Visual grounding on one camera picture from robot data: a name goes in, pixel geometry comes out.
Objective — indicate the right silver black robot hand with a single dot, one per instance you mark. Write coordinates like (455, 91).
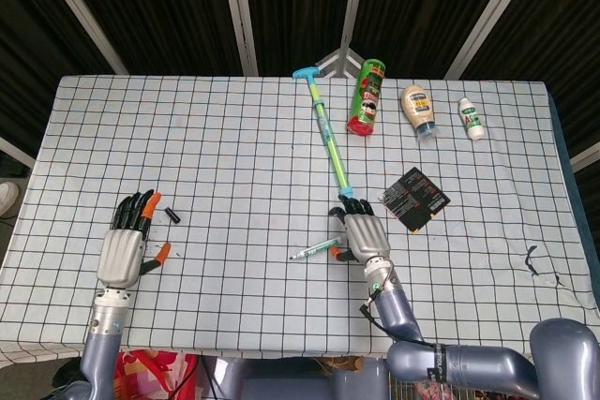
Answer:
(368, 236)

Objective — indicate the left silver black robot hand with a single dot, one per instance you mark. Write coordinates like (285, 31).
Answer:
(119, 257)

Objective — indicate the white green marker pen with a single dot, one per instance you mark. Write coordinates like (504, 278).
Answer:
(314, 251)

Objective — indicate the black marker cap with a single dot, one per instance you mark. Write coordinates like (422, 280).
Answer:
(173, 215)

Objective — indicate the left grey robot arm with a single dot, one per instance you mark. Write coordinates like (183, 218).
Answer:
(105, 325)

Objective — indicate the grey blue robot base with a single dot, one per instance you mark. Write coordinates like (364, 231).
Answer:
(290, 381)

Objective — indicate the black printed card packet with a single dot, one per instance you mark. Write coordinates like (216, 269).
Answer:
(415, 205)

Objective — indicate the green blue water squirter toy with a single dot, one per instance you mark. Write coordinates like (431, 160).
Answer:
(328, 137)

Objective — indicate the red plastic bag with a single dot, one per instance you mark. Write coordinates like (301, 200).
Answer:
(159, 372)

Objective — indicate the white shoe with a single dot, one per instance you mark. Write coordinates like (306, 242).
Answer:
(7, 196)

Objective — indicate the black round object under table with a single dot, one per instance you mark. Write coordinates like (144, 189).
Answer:
(68, 374)

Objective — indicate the brown paper scrap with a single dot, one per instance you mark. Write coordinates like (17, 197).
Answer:
(342, 364)

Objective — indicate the green chips can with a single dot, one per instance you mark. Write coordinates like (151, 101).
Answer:
(368, 100)

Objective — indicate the beige mayonnaise squeeze bottle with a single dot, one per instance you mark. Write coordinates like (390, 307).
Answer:
(419, 107)

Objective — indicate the white checkered tablecloth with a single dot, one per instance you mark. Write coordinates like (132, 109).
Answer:
(234, 161)

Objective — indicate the small white green-label bottle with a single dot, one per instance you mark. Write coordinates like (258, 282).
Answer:
(471, 119)

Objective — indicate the white triangular frame bracket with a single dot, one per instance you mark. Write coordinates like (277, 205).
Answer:
(338, 63)

